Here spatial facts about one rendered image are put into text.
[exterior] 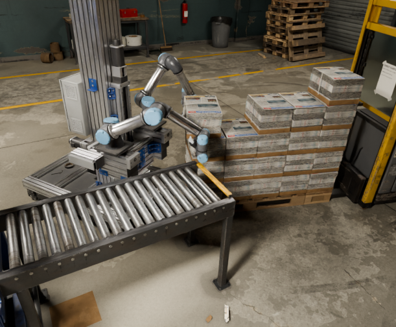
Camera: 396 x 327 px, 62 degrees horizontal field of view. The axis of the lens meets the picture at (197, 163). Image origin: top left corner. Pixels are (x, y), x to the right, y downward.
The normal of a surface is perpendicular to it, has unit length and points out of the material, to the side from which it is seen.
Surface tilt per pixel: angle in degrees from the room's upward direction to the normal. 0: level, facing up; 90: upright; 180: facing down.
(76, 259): 90
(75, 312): 0
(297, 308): 0
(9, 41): 90
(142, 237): 90
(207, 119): 90
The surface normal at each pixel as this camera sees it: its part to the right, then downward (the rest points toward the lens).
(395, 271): 0.03, -0.85
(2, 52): 0.47, 0.47
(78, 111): -0.46, 0.46
